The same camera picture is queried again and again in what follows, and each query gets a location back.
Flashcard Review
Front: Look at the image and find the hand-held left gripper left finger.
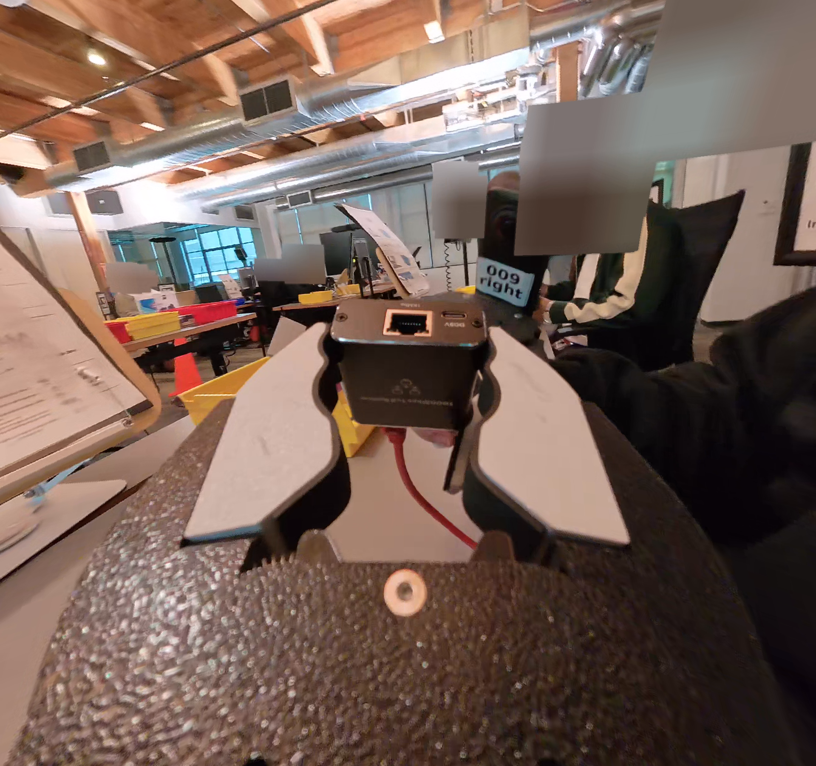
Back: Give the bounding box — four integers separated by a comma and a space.
183, 324, 351, 566

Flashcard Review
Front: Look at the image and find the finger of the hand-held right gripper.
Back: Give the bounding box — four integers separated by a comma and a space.
443, 420, 484, 494

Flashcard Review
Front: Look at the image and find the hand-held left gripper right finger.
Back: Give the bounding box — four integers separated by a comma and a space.
462, 327, 631, 563

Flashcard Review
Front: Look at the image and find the red network cable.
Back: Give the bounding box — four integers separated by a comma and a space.
382, 427, 479, 550

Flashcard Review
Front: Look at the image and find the black network adapter box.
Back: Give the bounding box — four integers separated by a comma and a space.
333, 297, 488, 430

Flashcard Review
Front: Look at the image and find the person's right forearm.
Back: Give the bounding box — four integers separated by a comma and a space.
548, 288, 816, 766

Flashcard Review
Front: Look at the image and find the orange traffic cone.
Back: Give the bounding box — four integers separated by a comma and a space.
169, 352, 201, 397

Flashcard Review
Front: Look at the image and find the wooden document stand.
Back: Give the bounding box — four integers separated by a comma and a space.
0, 230, 160, 582
334, 204, 431, 298

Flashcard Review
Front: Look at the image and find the black computer monitor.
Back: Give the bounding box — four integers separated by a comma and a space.
319, 230, 358, 277

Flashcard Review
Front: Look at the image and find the black office chair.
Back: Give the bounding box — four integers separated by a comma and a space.
644, 189, 747, 365

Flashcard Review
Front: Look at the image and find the printed instruction sheet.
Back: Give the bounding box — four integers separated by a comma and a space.
0, 243, 150, 461

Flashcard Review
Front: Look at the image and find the silver ventilation duct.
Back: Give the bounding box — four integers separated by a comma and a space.
45, 1, 667, 206

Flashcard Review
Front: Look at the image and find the black framed wall picture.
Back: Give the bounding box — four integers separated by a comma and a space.
773, 141, 816, 266

